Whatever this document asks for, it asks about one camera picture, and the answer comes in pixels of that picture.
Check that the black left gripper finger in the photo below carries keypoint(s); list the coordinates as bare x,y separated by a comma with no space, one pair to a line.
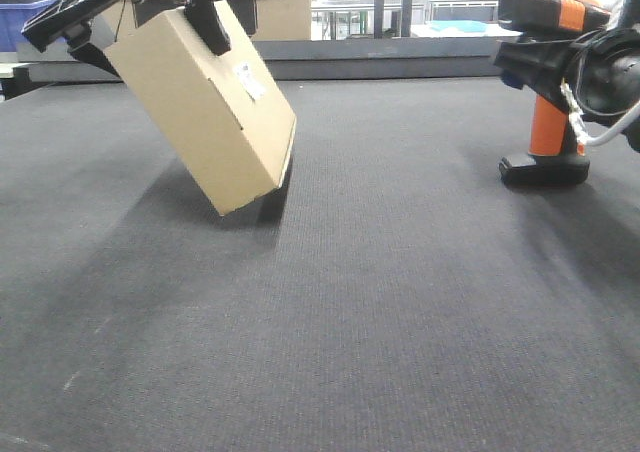
203,17
83,50

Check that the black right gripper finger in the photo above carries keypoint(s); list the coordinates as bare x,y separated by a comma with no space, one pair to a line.
539,66

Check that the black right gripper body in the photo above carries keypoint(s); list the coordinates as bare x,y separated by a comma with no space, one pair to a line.
604,91

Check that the orange black barcode scanner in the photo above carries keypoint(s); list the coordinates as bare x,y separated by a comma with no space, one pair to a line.
553,157

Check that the small brown cardboard package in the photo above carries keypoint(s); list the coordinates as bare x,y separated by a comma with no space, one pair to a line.
224,115

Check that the large brown cardboard box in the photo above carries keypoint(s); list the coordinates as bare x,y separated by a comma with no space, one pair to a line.
275,19

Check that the blue plastic crate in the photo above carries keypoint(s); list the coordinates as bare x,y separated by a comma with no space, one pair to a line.
13,17

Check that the blue flat sheet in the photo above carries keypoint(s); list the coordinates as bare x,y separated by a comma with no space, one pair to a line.
458,26

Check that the black foam table border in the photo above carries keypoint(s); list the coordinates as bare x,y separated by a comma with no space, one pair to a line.
350,59

